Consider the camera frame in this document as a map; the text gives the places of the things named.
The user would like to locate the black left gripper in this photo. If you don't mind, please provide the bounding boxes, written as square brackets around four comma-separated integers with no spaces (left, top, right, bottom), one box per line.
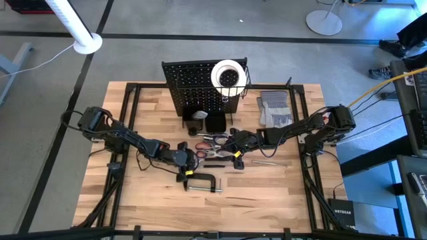
[166,141,200,183]

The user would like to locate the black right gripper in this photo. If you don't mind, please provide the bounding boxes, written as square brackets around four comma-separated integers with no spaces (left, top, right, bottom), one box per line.
[220,127,260,170]

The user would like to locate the black C-clamp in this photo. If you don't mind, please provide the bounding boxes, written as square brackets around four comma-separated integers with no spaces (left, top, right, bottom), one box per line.
[182,172,224,195]

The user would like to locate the silver extension bar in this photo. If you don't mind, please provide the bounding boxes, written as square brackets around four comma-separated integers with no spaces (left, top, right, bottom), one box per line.
[251,160,288,167]

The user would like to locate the white tape roll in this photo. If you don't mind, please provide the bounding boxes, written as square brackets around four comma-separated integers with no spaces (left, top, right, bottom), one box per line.
[210,59,248,97]

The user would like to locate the silver pliers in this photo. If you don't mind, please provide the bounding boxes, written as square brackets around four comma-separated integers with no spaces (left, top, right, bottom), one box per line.
[213,149,235,159]

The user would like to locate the black plastic bin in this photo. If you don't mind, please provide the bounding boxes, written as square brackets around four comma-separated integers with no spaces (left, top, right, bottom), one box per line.
[182,105,205,130]
[204,111,228,134]

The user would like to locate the grey striped work glove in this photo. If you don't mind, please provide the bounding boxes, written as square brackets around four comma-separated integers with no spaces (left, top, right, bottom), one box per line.
[256,90,295,129]

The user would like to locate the black metal pegboard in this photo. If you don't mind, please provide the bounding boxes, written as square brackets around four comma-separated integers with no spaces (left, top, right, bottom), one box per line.
[161,57,248,117]

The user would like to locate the black Netgear router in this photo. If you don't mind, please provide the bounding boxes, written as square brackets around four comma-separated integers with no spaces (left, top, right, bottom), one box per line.
[327,198,356,229]

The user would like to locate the black desk beam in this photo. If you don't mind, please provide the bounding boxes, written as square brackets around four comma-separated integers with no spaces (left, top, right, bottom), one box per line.
[340,135,414,177]

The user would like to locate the white round stand base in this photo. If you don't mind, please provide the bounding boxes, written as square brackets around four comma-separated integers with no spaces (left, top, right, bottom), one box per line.
[305,0,344,37]

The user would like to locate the black desk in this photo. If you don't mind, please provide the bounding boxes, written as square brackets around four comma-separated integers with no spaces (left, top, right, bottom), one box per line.
[390,59,427,157]

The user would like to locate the blue desk leg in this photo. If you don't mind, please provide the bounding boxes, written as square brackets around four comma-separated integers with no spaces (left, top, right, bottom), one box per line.
[388,159,414,239]

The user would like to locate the white floor lamp base left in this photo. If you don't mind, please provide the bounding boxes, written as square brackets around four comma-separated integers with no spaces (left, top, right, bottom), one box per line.
[44,0,103,55]

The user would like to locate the silver handheld phone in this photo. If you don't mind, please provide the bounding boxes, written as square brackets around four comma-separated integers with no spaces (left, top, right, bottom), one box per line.
[406,171,427,207]

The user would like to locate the person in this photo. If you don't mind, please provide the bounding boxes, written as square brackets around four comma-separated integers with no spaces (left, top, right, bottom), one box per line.
[367,12,427,81]

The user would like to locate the grey desk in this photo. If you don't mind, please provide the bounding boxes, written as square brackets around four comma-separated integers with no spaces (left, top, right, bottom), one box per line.
[396,155,427,240]

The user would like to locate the black laptop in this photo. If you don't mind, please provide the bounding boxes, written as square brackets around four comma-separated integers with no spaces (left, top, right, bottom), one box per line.
[412,71,427,111]

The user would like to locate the black bag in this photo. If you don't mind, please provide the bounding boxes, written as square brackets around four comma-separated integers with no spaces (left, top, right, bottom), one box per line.
[402,49,427,71]

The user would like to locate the grey desk leg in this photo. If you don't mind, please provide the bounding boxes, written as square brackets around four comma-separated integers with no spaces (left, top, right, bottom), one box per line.
[0,42,35,107]

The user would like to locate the black crate red trim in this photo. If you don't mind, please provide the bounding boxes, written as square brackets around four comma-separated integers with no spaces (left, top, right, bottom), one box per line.
[5,0,56,15]

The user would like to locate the black handle ratchet wrench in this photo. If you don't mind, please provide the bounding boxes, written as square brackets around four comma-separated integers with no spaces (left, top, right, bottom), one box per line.
[188,128,231,138]

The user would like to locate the black wire basket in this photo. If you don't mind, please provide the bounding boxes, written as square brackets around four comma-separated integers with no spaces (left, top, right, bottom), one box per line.
[175,65,251,99]

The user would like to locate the yellow cable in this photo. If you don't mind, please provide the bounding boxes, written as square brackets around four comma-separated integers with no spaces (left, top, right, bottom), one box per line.
[346,65,427,108]

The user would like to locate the white floor cable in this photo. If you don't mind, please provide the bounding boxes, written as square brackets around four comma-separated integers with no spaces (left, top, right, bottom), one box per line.
[0,43,76,79]

